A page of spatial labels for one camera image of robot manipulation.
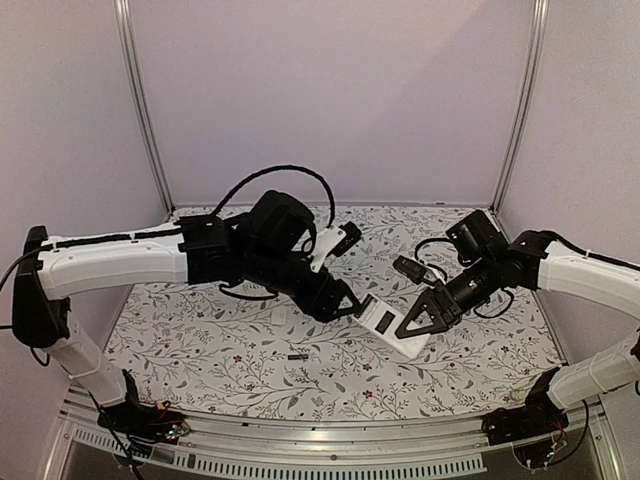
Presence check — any white and red remote control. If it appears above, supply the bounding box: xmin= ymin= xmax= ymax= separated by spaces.
xmin=355 ymin=293 xmax=431 ymax=359

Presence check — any white battery cover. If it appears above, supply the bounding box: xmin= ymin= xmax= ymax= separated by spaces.
xmin=270 ymin=308 xmax=288 ymax=326

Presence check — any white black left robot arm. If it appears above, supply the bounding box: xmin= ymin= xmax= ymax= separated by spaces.
xmin=10 ymin=190 xmax=363 ymax=434

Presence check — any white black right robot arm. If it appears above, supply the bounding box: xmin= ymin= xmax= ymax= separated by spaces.
xmin=394 ymin=210 xmax=639 ymax=436

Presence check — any floral patterned table mat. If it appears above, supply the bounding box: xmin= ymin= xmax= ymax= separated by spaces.
xmin=99 ymin=202 xmax=566 ymax=420

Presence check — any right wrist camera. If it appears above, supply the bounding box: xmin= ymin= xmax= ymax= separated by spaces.
xmin=393 ymin=256 xmax=431 ymax=285

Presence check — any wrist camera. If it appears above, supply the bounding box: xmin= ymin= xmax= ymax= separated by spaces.
xmin=393 ymin=256 xmax=431 ymax=285
xmin=333 ymin=221 xmax=362 ymax=257

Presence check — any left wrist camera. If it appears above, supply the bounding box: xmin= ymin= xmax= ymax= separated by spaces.
xmin=333 ymin=221 xmax=362 ymax=257

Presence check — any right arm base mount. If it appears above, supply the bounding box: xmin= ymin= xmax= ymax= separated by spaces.
xmin=481 ymin=367 xmax=569 ymax=445

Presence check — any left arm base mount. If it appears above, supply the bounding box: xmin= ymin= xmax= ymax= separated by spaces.
xmin=97 ymin=370 xmax=190 ymax=444

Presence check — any aluminium front rail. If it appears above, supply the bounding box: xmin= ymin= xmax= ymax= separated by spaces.
xmin=44 ymin=388 xmax=625 ymax=479

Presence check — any right aluminium frame post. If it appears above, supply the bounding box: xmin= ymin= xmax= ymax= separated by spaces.
xmin=490 ymin=0 xmax=549 ymax=215

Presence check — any aluminium frame post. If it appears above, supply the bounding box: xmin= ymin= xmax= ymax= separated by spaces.
xmin=490 ymin=0 xmax=549 ymax=215
xmin=113 ymin=0 xmax=175 ymax=213

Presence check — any left aluminium frame post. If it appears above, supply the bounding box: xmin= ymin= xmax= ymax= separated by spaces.
xmin=113 ymin=0 xmax=175 ymax=213

